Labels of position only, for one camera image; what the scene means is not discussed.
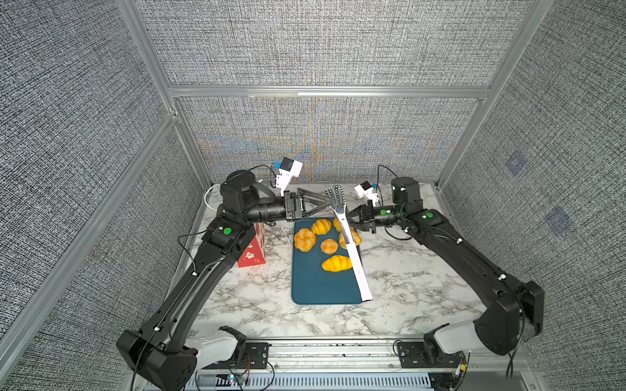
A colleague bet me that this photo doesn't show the yellow striped croissant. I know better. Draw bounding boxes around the yellow striped croissant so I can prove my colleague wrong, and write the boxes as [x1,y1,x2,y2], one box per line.
[322,255,353,273]

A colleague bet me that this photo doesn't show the striped yellow bun left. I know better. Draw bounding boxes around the striped yellow bun left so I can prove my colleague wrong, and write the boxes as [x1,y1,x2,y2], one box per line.
[311,219,333,236]

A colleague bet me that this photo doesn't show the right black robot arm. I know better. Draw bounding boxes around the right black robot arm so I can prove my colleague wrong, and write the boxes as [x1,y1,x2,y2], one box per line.
[348,177,544,364]

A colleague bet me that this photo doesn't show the knot shaped bread roll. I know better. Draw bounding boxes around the knot shaped bread roll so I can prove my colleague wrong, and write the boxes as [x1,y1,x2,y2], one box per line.
[293,228,316,253]

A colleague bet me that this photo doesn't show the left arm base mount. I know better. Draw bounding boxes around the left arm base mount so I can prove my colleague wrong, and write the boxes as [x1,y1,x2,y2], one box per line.
[202,342,271,370]

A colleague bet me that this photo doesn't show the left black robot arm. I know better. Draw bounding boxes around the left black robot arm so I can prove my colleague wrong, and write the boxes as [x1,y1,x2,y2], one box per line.
[117,169,331,390]

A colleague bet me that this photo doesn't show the wrist white camera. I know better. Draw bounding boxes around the wrist white camera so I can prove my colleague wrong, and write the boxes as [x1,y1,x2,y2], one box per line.
[354,181,381,207]
[274,157,303,196]

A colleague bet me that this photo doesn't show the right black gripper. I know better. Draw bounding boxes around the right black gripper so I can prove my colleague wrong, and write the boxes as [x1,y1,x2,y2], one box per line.
[341,203,409,235]

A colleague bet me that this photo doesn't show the red white paper gift bag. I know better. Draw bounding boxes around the red white paper gift bag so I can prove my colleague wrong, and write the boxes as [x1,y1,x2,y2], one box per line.
[203,182,268,269]

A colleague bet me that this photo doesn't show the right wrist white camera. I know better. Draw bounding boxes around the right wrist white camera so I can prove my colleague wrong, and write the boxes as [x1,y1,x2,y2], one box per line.
[354,181,381,207]

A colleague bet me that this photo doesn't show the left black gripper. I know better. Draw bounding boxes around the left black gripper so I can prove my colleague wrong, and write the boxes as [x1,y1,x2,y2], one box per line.
[243,191,329,226]

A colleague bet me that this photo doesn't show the small round crusty bun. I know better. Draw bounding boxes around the small round crusty bun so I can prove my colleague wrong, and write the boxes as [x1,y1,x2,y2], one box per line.
[320,239,339,255]

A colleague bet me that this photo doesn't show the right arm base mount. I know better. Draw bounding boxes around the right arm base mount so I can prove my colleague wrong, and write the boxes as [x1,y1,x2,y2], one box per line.
[392,340,463,369]

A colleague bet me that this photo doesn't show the flaky braided pastry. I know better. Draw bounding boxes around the flaky braided pastry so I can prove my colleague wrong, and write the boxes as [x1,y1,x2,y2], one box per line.
[338,229,362,249]

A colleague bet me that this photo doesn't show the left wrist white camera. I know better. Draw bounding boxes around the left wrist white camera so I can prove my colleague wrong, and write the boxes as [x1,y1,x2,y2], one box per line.
[274,157,303,196]

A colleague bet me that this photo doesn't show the teal rectangular tray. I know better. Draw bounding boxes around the teal rectangular tray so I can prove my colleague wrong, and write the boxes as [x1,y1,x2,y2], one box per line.
[290,217,368,306]

